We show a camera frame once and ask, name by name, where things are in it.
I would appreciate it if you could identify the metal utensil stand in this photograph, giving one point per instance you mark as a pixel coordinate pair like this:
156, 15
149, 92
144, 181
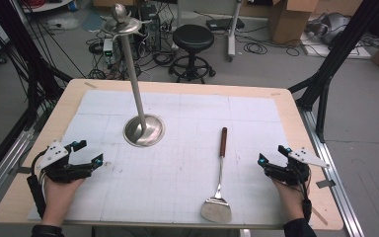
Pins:
135, 85

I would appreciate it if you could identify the person's right hand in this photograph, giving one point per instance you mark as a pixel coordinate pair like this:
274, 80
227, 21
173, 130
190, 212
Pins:
289, 200

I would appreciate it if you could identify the white stand pole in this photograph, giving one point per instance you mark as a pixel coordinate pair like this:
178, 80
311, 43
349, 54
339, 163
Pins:
234, 29

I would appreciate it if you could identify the black round stool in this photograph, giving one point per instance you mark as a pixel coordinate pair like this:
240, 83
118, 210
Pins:
192, 49

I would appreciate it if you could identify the white grid mat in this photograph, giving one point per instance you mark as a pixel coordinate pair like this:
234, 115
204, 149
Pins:
177, 148

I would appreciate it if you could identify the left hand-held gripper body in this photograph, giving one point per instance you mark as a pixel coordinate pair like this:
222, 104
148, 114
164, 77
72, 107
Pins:
57, 171

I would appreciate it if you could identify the person's left hand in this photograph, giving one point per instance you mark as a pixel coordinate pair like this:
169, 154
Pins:
59, 197

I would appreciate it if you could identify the black computer tower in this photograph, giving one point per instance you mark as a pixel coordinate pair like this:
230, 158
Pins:
151, 29

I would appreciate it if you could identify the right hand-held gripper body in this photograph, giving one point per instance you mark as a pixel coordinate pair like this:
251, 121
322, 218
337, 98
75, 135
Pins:
292, 168

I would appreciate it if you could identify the tall cardboard box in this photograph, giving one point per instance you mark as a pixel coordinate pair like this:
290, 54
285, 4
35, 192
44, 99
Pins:
291, 19

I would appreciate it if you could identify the flat black device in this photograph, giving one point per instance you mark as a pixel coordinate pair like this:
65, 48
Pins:
225, 24

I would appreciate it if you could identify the grey tape piece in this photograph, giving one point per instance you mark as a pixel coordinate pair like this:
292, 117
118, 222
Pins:
23, 170
325, 183

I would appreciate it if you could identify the black metal frame stand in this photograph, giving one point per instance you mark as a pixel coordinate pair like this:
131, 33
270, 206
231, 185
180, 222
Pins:
29, 65
335, 59

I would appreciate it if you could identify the small device with green light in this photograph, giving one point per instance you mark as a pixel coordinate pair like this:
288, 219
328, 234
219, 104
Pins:
108, 49

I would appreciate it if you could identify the aluminium rail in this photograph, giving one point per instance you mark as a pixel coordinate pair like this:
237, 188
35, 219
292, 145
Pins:
335, 177
3, 171

